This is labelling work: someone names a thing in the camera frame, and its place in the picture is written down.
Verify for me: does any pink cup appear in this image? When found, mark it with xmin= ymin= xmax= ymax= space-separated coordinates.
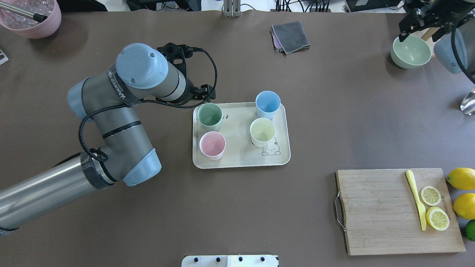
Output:
xmin=199 ymin=131 xmax=227 ymax=161

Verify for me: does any cream cup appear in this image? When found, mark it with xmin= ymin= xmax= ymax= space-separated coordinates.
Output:
xmin=249 ymin=118 xmax=275 ymax=147

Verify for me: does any aluminium frame post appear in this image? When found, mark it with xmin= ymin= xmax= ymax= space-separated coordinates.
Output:
xmin=223 ymin=0 xmax=241 ymax=17

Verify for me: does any blue cup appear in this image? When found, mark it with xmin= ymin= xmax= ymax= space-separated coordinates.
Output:
xmin=255 ymin=90 xmax=281 ymax=120

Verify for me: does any whole lemon right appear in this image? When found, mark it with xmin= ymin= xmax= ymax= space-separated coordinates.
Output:
xmin=446 ymin=168 xmax=475 ymax=191

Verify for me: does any grey folded cloth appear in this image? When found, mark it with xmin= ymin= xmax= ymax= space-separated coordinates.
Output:
xmin=271 ymin=21 xmax=311 ymax=55

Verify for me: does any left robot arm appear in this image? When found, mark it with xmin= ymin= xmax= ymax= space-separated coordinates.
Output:
xmin=0 ymin=43 xmax=216 ymax=236

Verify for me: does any lemon half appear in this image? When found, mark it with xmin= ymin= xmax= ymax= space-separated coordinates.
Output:
xmin=426 ymin=207 xmax=450 ymax=231
xmin=420 ymin=186 xmax=442 ymax=207

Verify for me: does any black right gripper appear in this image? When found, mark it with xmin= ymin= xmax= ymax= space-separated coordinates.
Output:
xmin=399 ymin=0 xmax=475 ymax=42

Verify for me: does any green cup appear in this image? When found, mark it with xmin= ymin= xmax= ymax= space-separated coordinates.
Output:
xmin=197 ymin=103 xmax=223 ymax=132

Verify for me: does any green lime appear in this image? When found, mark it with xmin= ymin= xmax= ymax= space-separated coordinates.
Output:
xmin=465 ymin=220 xmax=475 ymax=242

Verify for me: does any wooden cutting board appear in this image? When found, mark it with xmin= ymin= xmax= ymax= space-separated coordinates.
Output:
xmin=335 ymin=168 xmax=465 ymax=256

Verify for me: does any lemon half far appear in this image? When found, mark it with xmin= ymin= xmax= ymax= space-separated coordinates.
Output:
xmin=420 ymin=186 xmax=442 ymax=207

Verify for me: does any metal scoop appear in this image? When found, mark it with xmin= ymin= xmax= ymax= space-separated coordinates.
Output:
xmin=460 ymin=88 xmax=475 ymax=115

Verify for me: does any cream rabbit tray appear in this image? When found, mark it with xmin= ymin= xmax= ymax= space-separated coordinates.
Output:
xmin=192 ymin=102 xmax=291 ymax=169

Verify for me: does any pink bowl with ice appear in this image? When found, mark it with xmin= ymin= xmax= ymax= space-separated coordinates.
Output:
xmin=0 ymin=0 xmax=62 ymax=39

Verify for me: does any lemon half near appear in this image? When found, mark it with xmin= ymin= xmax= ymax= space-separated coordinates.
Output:
xmin=426 ymin=207 xmax=450 ymax=231

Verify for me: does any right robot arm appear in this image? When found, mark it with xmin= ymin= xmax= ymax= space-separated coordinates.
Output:
xmin=398 ymin=0 xmax=475 ymax=82

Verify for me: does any whole lemon left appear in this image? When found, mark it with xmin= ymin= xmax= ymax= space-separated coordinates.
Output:
xmin=453 ymin=193 xmax=475 ymax=220

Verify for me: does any wooden cup tree stand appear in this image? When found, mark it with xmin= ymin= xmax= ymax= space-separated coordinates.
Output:
xmin=421 ymin=27 xmax=440 ymax=59

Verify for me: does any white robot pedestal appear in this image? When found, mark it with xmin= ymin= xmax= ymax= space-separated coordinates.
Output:
xmin=181 ymin=254 xmax=279 ymax=267

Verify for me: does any whole lemon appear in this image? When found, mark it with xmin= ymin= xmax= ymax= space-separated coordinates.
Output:
xmin=453 ymin=193 xmax=475 ymax=220
xmin=446 ymin=168 xmax=475 ymax=191

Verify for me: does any yellow plastic knife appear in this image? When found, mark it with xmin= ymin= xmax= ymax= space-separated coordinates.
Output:
xmin=406 ymin=169 xmax=427 ymax=231

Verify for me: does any metal muddler in bowl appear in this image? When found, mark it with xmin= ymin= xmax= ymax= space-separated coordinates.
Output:
xmin=0 ymin=1 xmax=48 ymax=23

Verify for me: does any green bowl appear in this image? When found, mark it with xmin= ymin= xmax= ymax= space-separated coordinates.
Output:
xmin=390 ymin=35 xmax=432 ymax=69

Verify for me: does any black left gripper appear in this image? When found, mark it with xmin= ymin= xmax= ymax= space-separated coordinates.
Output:
xmin=157 ymin=43 xmax=216 ymax=105

